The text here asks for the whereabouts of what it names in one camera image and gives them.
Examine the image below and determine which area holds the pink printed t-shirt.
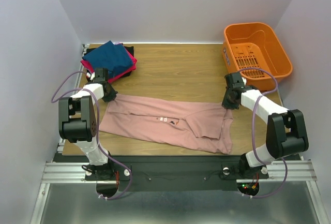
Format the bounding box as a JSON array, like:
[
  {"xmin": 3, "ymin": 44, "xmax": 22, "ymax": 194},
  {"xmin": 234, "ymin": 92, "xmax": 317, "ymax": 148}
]
[{"xmin": 99, "ymin": 95, "xmax": 233, "ymax": 154}]

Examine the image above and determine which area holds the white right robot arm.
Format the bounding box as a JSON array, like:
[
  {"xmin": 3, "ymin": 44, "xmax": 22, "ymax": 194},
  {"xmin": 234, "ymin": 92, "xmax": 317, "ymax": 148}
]
[{"xmin": 222, "ymin": 86, "xmax": 309, "ymax": 177}]

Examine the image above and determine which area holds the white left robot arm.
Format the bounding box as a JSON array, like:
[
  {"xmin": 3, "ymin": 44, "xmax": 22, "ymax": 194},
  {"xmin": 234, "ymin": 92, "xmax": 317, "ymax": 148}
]
[{"xmin": 58, "ymin": 77, "xmax": 118, "ymax": 181}]

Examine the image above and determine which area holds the folded red t-shirt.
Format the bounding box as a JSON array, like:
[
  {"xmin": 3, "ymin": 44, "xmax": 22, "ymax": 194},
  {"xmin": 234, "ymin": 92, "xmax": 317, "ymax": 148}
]
[{"xmin": 81, "ymin": 45, "xmax": 133, "ymax": 76}]

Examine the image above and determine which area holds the folded blue t-shirt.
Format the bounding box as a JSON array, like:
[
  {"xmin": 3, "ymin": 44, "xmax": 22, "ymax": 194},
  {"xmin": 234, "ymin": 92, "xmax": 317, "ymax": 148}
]
[{"xmin": 86, "ymin": 41, "xmax": 127, "ymax": 70}]

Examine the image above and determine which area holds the orange plastic basket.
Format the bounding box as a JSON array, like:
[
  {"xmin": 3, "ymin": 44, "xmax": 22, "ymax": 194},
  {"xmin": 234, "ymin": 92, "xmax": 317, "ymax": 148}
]
[{"xmin": 222, "ymin": 22, "xmax": 293, "ymax": 91}]

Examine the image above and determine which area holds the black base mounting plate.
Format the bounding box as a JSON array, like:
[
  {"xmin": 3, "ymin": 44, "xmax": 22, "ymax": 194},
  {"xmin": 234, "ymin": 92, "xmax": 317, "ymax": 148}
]
[{"xmin": 83, "ymin": 155, "xmax": 268, "ymax": 192}]

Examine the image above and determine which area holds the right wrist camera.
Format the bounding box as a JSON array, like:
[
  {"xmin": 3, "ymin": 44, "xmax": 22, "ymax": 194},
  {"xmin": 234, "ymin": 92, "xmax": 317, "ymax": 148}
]
[{"xmin": 224, "ymin": 72, "xmax": 245, "ymax": 89}]

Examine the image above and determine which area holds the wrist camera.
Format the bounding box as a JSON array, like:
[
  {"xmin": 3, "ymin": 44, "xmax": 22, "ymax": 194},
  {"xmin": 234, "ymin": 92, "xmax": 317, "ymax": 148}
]
[
  {"xmin": 86, "ymin": 68, "xmax": 109, "ymax": 81},
  {"xmin": 224, "ymin": 72, "xmax": 245, "ymax": 89}
]

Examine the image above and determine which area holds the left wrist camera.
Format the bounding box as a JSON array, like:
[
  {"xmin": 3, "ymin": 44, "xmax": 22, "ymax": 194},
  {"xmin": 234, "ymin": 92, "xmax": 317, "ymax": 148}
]
[{"xmin": 86, "ymin": 68, "xmax": 109, "ymax": 81}]

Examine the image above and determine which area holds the aluminium front rail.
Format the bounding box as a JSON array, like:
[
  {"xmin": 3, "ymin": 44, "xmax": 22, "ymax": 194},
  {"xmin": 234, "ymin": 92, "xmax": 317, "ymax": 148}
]
[{"xmin": 41, "ymin": 160, "xmax": 317, "ymax": 184}]

